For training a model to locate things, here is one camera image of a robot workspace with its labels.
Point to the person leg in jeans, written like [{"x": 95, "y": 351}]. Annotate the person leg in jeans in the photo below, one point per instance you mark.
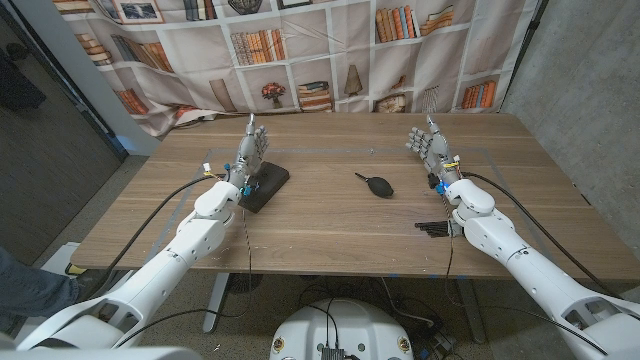
[{"x": 30, "y": 292}]

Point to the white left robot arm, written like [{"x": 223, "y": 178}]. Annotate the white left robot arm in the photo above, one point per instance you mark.
[{"x": 165, "y": 265}]

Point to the yellow black floor item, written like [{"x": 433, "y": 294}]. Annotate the yellow black floor item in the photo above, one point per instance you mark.
[{"x": 75, "y": 270}]

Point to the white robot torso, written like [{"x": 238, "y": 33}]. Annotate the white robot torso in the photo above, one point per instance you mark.
[{"x": 342, "y": 327}]

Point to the dark brown phone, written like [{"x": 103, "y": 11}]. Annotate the dark brown phone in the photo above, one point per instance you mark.
[{"x": 267, "y": 182}]

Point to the white floor board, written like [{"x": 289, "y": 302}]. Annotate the white floor board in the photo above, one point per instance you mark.
[{"x": 57, "y": 260}]

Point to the black backdrop stand pole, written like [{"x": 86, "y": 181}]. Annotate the black backdrop stand pole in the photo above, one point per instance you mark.
[{"x": 525, "y": 55}]

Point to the black rubber air blower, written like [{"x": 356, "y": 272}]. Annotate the black rubber air blower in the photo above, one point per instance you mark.
[{"x": 380, "y": 187}]

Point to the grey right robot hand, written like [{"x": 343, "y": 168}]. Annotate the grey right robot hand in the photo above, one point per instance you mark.
[{"x": 437, "y": 152}]

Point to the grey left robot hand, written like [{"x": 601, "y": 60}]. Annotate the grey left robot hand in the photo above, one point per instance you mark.
[{"x": 246, "y": 155}]

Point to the white table leg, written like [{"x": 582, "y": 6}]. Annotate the white table leg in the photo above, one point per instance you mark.
[
  {"x": 216, "y": 300},
  {"x": 470, "y": 310}
]

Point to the black hex key set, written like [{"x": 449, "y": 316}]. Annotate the black hex key set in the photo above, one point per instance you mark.
[{"x": 432, "y": 229}]

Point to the printed bookshelf backdrop cloth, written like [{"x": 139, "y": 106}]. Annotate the printed bookshelf backdrop cloth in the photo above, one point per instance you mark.
[{"x": 320, "y": 60}]

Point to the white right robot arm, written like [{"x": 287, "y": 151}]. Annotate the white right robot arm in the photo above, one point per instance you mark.
[{"x": 535, "y": 275}]

